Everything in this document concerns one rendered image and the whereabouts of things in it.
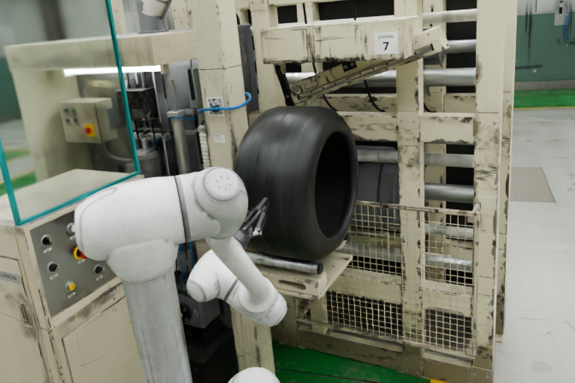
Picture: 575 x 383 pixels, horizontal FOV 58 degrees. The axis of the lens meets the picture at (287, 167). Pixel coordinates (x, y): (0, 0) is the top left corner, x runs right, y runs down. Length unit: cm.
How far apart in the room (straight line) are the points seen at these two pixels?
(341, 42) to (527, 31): 914
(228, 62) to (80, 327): 111
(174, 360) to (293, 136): 92
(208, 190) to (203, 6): 120
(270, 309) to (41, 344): 88
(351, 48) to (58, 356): 152
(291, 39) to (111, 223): 137
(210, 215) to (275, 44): 133
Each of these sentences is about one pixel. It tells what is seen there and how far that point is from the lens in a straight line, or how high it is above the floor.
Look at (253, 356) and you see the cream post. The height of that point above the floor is 36.
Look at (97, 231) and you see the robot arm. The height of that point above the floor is 150.
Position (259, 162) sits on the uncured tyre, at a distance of 183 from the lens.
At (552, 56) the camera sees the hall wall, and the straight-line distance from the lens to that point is 1119.
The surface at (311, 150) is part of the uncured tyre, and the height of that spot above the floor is 138.
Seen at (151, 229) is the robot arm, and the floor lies 149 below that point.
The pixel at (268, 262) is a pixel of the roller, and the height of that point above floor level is 90.
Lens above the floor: 184
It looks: 17 degrees down
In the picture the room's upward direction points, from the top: 5 degrees counter-clockwise
